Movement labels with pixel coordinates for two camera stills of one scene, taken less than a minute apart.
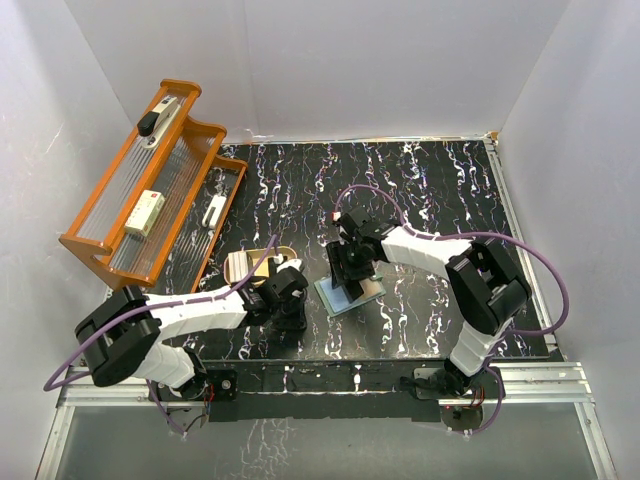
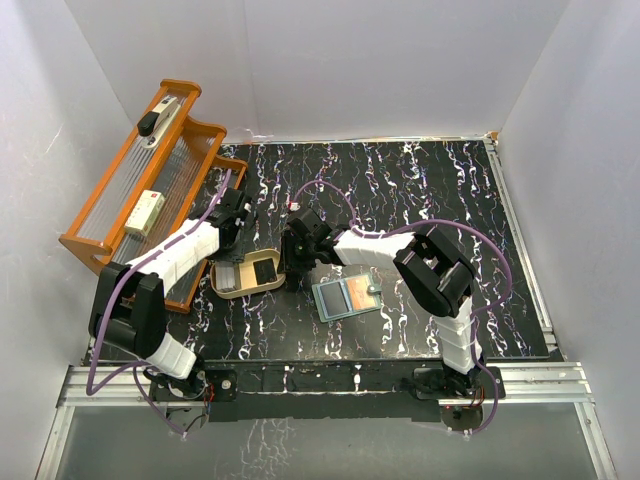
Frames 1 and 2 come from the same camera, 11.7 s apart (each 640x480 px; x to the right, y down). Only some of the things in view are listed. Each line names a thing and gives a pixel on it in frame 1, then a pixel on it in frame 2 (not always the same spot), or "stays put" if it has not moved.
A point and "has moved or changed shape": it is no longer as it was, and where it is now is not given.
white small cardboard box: x=145 y=212 stays put
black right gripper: x=342 y=269 -> x=289 y=263
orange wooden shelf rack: x=160 y=203 stays put
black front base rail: x=327 y=391 stays put
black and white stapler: x=154 y=125 stays put
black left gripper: x=297 y=319 -> x=234 y=255
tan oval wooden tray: x=263 y=268 has moved or changed shape
